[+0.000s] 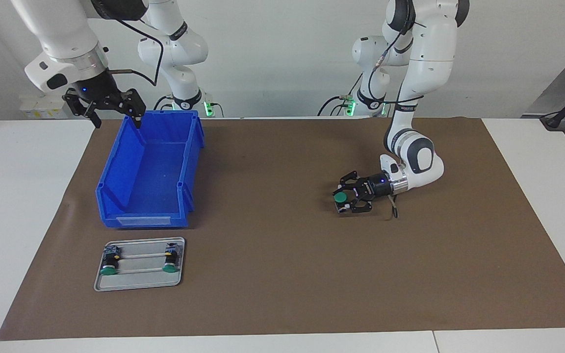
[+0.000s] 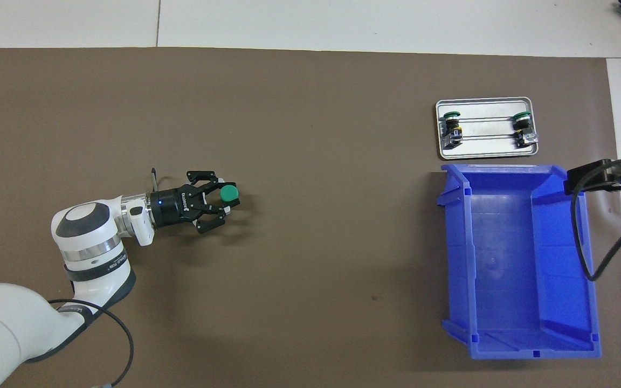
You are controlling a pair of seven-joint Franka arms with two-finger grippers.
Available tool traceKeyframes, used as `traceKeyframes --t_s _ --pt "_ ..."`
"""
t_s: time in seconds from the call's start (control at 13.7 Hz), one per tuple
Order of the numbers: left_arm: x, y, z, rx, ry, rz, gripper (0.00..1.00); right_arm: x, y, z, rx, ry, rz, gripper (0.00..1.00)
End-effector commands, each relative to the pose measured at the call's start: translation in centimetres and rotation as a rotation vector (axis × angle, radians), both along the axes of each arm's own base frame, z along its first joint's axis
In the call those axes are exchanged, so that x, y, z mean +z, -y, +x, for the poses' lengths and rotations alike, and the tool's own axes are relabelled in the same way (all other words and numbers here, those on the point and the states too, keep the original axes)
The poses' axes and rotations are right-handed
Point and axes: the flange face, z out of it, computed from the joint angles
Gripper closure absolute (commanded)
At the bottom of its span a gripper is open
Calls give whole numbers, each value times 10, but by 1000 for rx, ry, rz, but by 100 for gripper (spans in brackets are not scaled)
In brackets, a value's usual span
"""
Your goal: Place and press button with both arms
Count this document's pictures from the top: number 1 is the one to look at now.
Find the silver metal tray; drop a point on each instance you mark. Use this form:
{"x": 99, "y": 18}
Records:
{"x": 140, "y": 283}

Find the white power strip box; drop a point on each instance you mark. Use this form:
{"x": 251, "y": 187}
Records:
{"x": 37, "y": 105}

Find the thin metal tray rod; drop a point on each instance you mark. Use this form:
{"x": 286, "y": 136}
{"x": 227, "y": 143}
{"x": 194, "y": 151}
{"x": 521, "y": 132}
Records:
{"x": 142, "y": 255}
{"x": 140, "y": 269}

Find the brown paper table mat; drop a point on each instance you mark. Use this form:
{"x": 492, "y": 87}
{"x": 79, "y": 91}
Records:
{"x": 263, "y": 274}

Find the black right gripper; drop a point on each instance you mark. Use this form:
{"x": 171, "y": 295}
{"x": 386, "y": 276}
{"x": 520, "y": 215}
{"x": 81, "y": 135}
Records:
{"x": 96, "y": 88}

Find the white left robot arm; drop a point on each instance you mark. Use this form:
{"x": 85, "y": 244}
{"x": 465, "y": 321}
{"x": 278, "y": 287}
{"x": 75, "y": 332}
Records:
{"x": 429, "y": 59}

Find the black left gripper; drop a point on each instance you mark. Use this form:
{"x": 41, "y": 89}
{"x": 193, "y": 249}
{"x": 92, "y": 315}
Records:
{"x": 378, "y": 186}

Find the green push button switch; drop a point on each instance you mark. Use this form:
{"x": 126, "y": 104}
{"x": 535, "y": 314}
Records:
{"x": 340, "y": 197}
{"x": 170, "y": 257}
{"x": 110, "y": 260}

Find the blue plastic storage bin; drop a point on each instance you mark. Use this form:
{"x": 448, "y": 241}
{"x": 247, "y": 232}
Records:
{"x": 150, "y": 166}

